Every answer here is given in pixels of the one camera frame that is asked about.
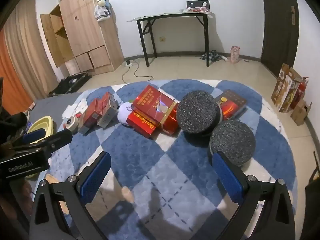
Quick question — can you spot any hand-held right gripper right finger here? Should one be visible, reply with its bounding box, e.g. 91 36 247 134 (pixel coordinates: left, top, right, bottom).
211 151 297 240

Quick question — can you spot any white tissue paper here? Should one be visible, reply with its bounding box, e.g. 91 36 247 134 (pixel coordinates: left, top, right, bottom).
62 99 88 119

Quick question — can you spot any brown cardboard box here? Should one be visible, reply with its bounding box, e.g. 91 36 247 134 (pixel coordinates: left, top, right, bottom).
290 99 313 126

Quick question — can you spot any pile of dark clothes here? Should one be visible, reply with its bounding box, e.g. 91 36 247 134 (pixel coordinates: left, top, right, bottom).
199 50 223 62

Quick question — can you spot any printed cardboard box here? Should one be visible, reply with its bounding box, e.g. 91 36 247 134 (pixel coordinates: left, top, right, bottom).
271 63 302 113

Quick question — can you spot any red cigarette box square code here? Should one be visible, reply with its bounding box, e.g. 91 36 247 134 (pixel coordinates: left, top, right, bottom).
78 97 105 135

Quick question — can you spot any red gold cigarette box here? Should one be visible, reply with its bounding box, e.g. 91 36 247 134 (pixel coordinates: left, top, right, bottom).
97 92 119 129

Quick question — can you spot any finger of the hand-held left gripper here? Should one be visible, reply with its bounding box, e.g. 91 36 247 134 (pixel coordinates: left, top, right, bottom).
12 128 48 147
12 129 73 156

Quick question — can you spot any large red cigarette carton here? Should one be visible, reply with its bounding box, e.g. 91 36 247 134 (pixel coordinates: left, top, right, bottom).
132 85 175 128

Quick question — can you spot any shiny red carton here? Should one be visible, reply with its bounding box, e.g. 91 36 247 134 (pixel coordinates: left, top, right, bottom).
160 102 181 136

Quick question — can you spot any yellow plastic basin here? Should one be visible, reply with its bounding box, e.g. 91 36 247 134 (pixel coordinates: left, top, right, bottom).
25 116 56 180

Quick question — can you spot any black open suitcase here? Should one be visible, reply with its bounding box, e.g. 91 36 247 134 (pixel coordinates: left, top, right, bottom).
48 72 92 97

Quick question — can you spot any blue white checkered blanket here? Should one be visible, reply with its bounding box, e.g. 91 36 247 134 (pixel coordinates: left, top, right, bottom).
47 79 299 240

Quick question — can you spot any white plastic bag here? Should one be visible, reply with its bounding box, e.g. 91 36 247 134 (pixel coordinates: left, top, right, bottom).
94 4 111 22

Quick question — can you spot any person's left forearm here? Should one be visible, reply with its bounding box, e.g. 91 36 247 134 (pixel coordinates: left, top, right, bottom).
0 177 33 240

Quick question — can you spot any black box with holes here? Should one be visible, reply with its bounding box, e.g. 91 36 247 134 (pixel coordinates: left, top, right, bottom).
186 0 209 12

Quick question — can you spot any black folding table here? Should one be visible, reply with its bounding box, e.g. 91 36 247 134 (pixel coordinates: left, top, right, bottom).
126 12 216 67

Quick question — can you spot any orange curtain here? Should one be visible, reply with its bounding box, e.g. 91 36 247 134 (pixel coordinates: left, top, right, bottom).
0 29 34 116

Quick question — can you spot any beige curtain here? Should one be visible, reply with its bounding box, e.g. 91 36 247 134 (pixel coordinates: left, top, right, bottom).
3 0 59 98

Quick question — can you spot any black power cable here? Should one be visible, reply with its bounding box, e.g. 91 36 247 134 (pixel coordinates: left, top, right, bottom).
122 61 154 83

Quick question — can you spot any pink bag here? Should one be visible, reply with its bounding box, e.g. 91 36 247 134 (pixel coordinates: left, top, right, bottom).
230 46 241 64

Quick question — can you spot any small silver tin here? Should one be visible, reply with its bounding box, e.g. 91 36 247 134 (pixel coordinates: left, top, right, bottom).
63 115 81 133

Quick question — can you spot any red white cigarette carton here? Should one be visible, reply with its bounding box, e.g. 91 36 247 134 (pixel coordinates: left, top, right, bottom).
126 111 160 139

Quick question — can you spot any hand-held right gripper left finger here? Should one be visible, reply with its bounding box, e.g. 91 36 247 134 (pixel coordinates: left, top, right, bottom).
29 151 112 240

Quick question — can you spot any black speckled foam cylinder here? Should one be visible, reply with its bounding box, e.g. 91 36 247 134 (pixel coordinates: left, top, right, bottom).
176 90 223 137
207 119 256 167

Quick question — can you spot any wooden wardrobe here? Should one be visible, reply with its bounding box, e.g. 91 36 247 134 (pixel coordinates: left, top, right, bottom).
40 0 124 76

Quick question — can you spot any purple round plush toy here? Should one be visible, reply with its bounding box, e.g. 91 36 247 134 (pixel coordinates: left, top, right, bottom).
117 102 136 127

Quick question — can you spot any pink white packaging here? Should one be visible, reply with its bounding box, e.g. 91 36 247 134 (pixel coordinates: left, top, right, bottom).
180 6 212 13

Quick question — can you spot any dark brown red box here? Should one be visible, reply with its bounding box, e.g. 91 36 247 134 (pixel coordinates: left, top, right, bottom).
215 89 248 120

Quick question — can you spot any dark brown door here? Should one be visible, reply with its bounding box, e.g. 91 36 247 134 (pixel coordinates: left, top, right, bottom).
259 0 300 77

